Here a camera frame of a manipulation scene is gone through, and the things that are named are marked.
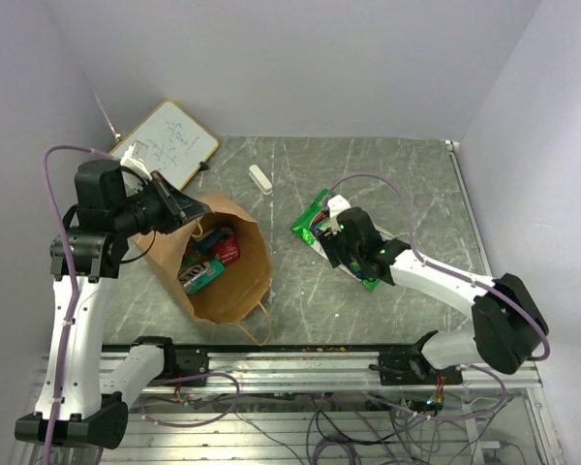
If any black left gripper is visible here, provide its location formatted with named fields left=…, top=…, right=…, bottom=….
left=112, top=170, right=210, bottom=236

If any green cassava chips bag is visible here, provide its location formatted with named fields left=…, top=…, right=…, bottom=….
left=290, top=189, right=406, bottom=290

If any small red snack packet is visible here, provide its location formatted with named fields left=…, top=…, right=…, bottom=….
left=211, top=234, right=240, bottom=265

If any brown paper bag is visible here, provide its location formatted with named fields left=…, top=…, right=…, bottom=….
left=135, top=192, right=272, bottom=345

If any teal Fox's mint candy bag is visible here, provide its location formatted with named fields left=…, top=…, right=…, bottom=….
left=178, top=260, right=226, bottom=295

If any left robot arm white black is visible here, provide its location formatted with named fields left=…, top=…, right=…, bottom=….
left=15, top=159, right=210, bottom=450

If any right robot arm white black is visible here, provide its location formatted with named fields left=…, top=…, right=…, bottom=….
left=316, top=196, right=550, bottom=384

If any small blue snack packet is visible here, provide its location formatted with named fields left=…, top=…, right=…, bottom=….
left=194, top=227, right=233, bottom=253

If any white eraser block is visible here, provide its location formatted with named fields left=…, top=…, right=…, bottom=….
left=248, top=164, right=273, bottom=196

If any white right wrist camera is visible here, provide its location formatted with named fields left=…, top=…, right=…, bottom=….
left=326, top=195, right=351, bottom=218

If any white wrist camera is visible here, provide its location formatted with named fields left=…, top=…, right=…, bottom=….
left=326, top=195, right=351, bottom=218
left=120, top=140, right=152, bottom=192

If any small whiteboard yellow frame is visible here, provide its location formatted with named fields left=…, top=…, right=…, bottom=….
left=110, top=100, right=219, bottom=190

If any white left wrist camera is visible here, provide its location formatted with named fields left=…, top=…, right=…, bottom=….
left=120, top=140, right=152, bottom=192

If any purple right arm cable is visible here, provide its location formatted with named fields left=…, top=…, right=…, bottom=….
left=321, top=172, right=552, bottom=362

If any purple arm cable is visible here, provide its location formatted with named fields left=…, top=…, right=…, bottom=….
left=321, top=172, right=552, bottom=362
left=42, top=144, right=122, bottom=461

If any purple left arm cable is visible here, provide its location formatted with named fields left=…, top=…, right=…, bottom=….
left=42, top=144, right=122, bottom=461

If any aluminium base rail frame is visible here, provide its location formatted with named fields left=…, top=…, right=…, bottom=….
left=28, top=342, right=563, bottom=465

